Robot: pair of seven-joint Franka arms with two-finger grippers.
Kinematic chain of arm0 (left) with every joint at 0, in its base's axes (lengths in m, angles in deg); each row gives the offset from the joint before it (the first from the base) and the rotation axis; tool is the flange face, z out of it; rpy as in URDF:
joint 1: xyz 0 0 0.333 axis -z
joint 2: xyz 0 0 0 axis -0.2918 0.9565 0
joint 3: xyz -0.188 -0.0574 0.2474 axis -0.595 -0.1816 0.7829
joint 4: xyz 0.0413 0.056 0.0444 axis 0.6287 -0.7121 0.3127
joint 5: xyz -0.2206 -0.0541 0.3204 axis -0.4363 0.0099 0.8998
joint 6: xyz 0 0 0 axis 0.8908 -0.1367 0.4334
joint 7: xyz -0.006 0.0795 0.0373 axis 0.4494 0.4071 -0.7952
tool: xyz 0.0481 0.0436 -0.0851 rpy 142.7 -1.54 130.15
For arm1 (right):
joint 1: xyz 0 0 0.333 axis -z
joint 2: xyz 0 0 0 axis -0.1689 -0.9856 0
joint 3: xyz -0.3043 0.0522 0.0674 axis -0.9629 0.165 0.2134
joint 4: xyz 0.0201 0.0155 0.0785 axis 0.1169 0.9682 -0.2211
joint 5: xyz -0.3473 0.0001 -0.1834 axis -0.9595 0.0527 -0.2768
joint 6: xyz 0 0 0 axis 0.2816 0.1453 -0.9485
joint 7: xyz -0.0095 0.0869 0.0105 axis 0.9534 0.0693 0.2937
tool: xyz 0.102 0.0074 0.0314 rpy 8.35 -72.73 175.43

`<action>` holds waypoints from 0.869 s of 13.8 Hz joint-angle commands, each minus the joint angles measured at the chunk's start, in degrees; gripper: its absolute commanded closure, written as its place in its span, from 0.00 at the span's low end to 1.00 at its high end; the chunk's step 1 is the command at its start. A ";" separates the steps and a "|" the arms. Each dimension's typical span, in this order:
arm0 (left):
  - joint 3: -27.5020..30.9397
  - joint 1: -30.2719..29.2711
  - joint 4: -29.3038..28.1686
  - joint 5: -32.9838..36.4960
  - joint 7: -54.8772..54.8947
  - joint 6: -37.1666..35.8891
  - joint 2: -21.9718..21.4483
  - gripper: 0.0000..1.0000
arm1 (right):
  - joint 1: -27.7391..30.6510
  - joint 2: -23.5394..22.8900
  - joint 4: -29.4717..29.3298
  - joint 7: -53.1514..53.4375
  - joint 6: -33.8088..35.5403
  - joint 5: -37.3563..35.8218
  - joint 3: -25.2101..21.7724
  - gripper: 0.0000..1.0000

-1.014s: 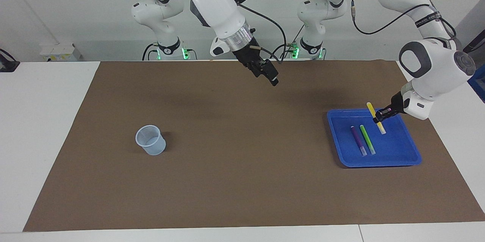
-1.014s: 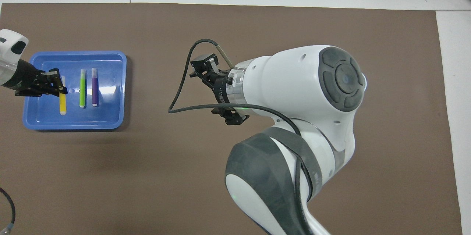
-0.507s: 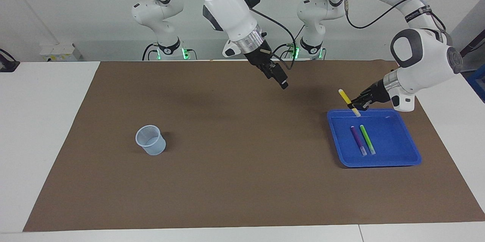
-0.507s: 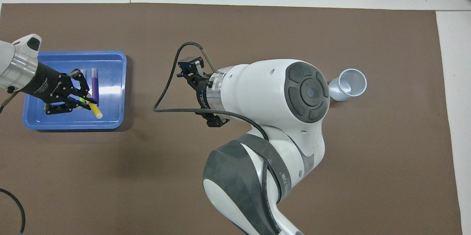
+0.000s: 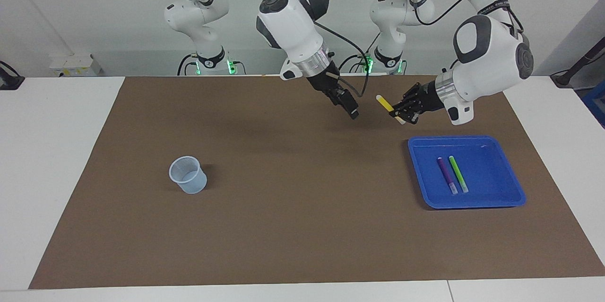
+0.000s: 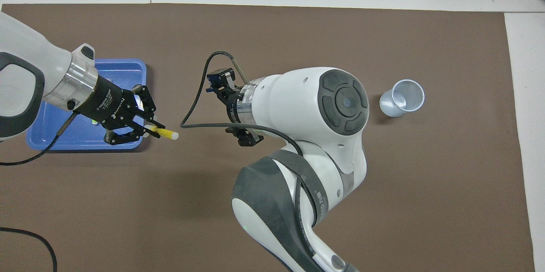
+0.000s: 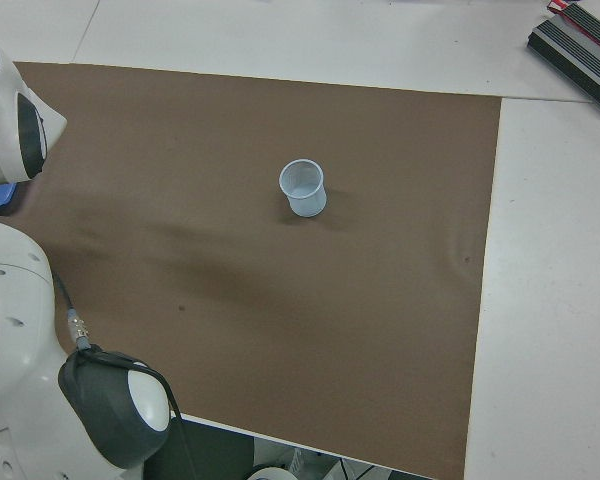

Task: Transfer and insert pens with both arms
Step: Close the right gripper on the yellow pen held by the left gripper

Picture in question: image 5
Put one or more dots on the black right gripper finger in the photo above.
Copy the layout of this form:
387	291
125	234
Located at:
352	106
336	99

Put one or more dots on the purple pen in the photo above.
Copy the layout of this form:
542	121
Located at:
445	174

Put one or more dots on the translucent plastic cup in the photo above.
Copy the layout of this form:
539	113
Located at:
189	184

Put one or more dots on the brown table mat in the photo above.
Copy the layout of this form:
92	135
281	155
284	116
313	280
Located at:
302	226

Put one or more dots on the green pen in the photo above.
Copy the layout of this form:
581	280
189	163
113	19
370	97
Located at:
457	173

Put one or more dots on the white box with yellow labels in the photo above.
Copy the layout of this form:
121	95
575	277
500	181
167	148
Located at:
71	68

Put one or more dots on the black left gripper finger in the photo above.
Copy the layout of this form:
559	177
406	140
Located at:
407	115
410	95

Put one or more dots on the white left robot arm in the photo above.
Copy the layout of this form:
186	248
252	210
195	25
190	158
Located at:
491	56

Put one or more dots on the black stand pole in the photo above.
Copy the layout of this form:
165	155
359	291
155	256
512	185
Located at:
562	79

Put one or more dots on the black table clamp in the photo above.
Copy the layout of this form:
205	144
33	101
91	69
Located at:
9	82

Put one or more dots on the yellow pen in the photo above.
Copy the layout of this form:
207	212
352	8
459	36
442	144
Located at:
384	102

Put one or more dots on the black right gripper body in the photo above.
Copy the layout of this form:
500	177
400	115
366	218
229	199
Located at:
324	82

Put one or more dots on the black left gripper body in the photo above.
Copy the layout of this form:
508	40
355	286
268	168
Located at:
427	99

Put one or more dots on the blue plastic tray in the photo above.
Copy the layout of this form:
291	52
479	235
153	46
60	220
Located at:
496	188

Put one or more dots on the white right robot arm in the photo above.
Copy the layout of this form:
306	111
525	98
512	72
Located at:
288	23

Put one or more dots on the blue crate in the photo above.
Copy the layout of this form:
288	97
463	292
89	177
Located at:
596	103

